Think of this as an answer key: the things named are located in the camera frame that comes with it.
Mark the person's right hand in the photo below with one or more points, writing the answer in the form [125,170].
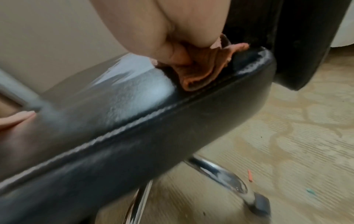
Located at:
[160,26]

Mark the person's left hand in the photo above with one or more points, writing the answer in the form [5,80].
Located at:
[16,120]

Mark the brown cleaning cloth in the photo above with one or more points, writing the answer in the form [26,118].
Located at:
[204,72]

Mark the black leather chair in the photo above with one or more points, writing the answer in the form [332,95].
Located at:
[138,131]

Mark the small orange chalk piece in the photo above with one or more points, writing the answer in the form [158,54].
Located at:
[250,176]

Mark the small teal chalk piece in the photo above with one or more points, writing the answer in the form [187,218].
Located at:
[311,192]

